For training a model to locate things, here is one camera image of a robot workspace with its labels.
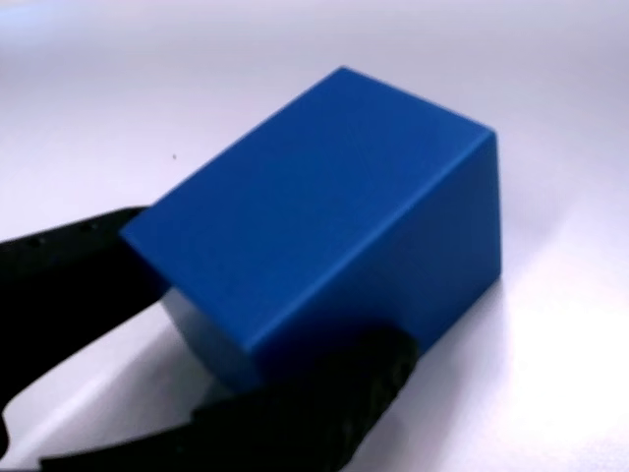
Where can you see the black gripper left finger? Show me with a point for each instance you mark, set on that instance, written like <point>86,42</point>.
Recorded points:
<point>64,285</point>

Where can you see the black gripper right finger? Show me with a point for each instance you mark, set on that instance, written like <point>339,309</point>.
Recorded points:
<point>295,423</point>

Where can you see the blue block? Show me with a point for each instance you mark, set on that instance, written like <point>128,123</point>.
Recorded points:
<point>319,221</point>

